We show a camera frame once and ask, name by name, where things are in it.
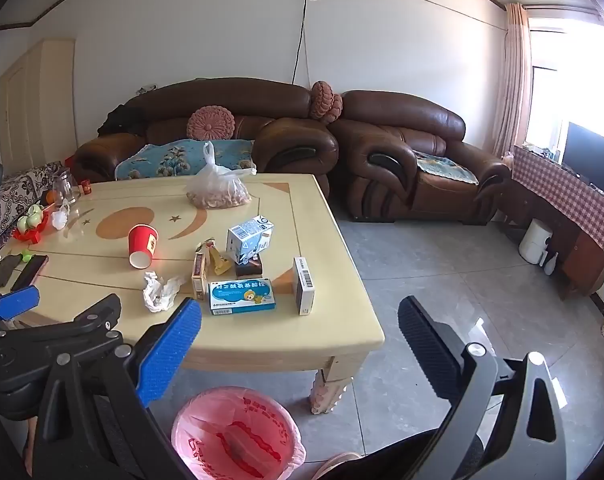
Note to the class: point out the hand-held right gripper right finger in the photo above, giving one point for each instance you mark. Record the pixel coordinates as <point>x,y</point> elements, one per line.
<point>427,355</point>

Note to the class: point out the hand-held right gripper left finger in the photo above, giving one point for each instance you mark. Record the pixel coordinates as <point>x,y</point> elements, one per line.
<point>169,350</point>

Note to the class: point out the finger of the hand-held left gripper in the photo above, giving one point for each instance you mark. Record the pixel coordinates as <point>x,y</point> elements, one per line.
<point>16,302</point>
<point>81,325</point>

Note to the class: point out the white tissue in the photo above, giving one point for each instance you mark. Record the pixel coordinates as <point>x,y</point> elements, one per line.
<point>156,295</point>

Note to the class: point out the gold cigarette box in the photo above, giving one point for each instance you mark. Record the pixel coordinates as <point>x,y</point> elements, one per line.
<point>199,275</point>

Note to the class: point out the waste bin with pink bag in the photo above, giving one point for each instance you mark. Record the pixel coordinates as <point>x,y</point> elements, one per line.
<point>196,430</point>

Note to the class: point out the blue medicine box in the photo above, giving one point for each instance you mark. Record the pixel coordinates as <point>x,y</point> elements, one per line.
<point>242,298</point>

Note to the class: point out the yellow snack wrapper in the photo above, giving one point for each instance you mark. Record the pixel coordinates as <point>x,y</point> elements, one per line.
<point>216,262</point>

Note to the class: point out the red paper cup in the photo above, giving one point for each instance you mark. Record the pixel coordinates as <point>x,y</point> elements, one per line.
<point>142,245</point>

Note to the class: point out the dark patterned box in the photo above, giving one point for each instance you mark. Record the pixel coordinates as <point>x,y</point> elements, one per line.
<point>249,269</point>

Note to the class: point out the blue white milk carton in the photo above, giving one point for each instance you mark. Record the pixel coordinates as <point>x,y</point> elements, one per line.
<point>249,240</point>

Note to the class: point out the white barcode box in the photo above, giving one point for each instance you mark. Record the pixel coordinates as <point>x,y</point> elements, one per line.
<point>304,285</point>

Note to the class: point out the pink smartphone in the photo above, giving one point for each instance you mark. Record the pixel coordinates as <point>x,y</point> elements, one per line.
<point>30,272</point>

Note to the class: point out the black pouch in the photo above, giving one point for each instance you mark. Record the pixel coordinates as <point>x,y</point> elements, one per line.
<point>4,271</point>

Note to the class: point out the green clip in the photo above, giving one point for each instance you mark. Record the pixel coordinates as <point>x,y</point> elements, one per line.
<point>26,256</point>

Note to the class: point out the red fruit tray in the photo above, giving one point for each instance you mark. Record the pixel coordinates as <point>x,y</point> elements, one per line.
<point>31,234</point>

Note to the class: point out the green apple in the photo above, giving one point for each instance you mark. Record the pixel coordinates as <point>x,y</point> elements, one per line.
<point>34,212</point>
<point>22,222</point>

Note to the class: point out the small white tissue wad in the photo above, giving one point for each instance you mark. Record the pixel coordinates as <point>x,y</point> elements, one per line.
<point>60,218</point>

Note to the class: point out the person's leg in dark pants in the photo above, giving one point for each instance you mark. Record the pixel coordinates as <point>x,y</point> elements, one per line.
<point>407,460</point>

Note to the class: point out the orange fruit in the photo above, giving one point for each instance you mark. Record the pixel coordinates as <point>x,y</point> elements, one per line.
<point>50,196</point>

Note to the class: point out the beige coffee table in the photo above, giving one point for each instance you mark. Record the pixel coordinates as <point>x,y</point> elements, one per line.
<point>322,310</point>

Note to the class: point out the black white patterned cloth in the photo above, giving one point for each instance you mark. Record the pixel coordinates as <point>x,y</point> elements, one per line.
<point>16,185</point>

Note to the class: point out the glass jar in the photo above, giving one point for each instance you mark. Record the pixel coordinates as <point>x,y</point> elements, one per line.
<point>64,187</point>

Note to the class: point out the white bottle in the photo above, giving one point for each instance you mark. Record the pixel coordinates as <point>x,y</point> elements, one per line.
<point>551,264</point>

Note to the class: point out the white round appliance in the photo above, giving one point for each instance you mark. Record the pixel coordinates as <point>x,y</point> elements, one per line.
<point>532,242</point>

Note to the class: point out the plastic bag of peanuts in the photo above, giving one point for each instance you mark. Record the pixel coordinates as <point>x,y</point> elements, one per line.
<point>216,192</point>

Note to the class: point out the wooden cabinet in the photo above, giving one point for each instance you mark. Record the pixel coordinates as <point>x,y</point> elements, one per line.
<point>582,255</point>

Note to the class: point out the blue floral sofa cover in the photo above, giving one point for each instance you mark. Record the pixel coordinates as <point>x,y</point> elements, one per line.
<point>171,160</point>

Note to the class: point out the blue armchair seat cover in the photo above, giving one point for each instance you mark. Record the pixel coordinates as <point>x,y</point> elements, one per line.
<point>444,167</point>

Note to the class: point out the cream wardrobe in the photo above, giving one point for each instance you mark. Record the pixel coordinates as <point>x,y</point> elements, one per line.
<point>36,105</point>

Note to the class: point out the black clothing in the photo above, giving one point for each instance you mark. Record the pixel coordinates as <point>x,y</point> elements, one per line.
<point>124,120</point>

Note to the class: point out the red checkered cloth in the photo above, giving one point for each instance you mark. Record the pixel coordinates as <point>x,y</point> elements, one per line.
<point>562,190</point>

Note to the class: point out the brown leather armchair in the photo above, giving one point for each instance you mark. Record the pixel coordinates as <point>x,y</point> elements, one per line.
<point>432,125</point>

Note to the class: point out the round pink cushion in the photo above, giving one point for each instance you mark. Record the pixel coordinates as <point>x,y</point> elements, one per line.
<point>211,123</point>

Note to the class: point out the brown leather sofa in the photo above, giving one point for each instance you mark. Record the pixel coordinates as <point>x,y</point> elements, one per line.
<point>282,140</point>

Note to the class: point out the black television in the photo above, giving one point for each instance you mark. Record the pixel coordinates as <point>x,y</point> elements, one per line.
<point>592,155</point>

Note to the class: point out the pink knitted cushion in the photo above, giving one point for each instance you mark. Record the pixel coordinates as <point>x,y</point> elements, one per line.
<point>319,97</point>
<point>334,110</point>

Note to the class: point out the window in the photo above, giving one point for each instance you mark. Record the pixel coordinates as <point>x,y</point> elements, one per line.
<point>552,95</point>

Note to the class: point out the pink curtain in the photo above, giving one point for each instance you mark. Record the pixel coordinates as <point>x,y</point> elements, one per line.
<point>514,75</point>

